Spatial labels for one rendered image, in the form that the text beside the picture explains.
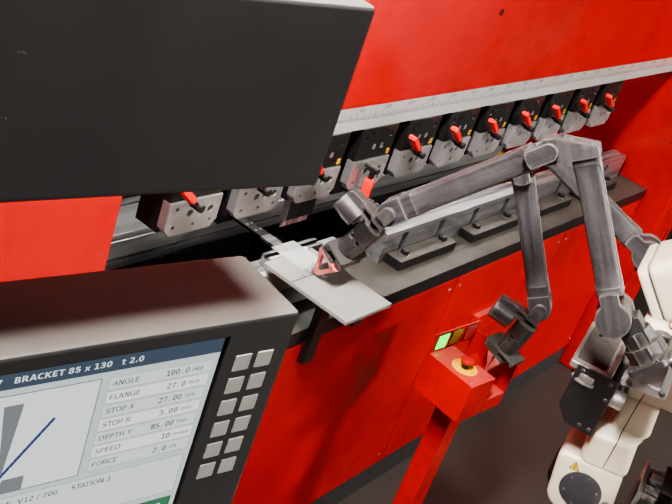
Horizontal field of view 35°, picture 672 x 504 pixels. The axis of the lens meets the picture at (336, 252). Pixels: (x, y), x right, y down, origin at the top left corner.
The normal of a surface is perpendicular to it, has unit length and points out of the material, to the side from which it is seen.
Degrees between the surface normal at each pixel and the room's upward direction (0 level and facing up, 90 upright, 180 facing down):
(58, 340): 0
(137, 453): 90
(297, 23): 90
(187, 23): 90
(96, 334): 0
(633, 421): 90
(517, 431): 0
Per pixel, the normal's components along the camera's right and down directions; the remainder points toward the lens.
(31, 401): 0.59, 0.54
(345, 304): 0.30, -0.84
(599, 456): -0.41, 0.32
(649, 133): -0.61, 0.20
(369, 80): 0.74, 0.51
